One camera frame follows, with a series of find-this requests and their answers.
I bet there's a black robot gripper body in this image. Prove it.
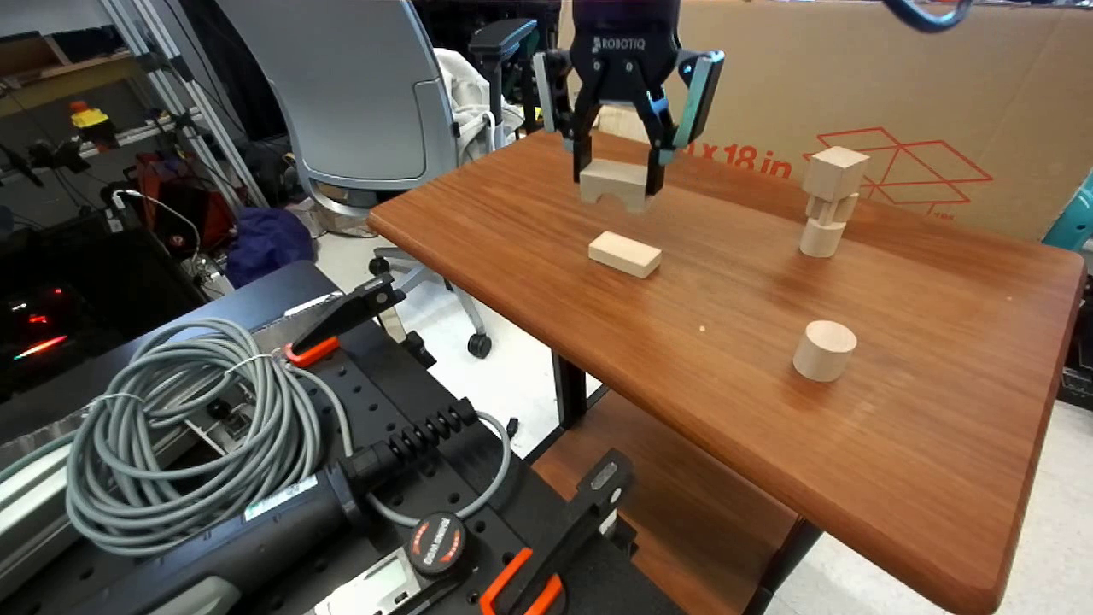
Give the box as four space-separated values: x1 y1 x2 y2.
572 0 680 105

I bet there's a rectangular wooden block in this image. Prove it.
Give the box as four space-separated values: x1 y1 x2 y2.
587 231 662 280

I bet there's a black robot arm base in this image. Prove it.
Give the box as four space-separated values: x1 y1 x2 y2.
0 454 481 615

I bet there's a wooden arch block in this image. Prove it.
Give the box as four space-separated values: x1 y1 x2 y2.
577 162 648 212

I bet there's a top wooden cube block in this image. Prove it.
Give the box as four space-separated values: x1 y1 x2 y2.
803 148 873 201

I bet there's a lower stacked wooden block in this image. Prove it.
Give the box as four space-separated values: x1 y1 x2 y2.
800 195 857 260

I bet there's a wooden cylinder block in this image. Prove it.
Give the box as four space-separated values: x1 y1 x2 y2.
794 320 857 384

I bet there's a white grey office chair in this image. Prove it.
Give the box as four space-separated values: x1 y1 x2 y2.
216 0 506 362

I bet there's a large cardboard sheet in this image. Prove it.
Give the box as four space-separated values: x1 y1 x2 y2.
680 0 1093 245

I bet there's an orange black clamp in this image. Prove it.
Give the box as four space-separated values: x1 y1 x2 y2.
284 278 402 370
480 451 631 615

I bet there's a coiled grey cable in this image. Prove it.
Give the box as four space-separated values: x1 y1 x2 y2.
63 316 357 562

